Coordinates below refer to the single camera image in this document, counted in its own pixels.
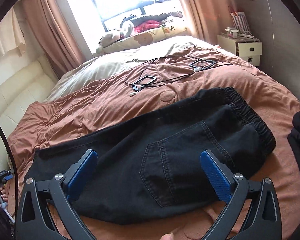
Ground black denim pants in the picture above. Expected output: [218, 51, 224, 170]
[27, 87, 276, 225]

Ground red clothing on sill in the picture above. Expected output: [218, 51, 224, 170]
[134, 20, 160, 34]

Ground brown bed blanket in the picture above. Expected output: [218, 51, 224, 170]
[8, 47, 300, 239]

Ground cream padded headboard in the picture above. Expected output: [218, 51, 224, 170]
[0, 60, 57, 176]

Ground cream bed sheet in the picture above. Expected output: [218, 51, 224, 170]
[45, 36, 215, 102]

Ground white bedside cabinet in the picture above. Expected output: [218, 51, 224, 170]
[217, 35, 263, 67]

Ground grey plush toy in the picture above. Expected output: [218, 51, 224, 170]
[96, 21, 134, 54]

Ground pink curtain left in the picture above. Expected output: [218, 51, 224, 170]
[21, 0, 85, 77]

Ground bear print pillow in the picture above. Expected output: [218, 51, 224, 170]
[93, 21, 188, 56]

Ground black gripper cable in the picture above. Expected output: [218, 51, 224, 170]
[0, 108, 19, 240]

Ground black cable with frame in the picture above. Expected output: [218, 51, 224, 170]
[124, 57, 198, 97]

